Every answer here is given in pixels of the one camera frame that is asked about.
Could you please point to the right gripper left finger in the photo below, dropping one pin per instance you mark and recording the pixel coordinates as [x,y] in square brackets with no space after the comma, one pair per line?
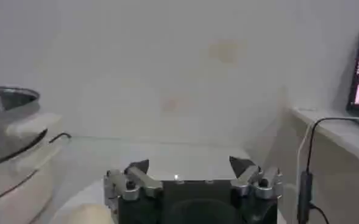
[142,179]

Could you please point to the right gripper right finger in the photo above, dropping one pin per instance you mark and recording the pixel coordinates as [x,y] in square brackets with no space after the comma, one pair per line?
[249,178]

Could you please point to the white steamed bun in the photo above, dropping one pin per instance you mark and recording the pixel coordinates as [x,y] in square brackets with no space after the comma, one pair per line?
[90,214]

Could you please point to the white plate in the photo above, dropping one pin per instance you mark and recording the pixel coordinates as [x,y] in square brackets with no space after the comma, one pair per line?
[75,194]

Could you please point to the white desk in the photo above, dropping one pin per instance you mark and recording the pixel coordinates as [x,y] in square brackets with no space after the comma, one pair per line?
[343,152]

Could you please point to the white steamer base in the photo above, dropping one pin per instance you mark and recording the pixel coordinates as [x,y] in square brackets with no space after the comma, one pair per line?
[11,188]

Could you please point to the steel steamer pot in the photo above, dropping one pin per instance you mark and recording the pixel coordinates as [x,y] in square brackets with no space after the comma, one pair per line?
[5,140]

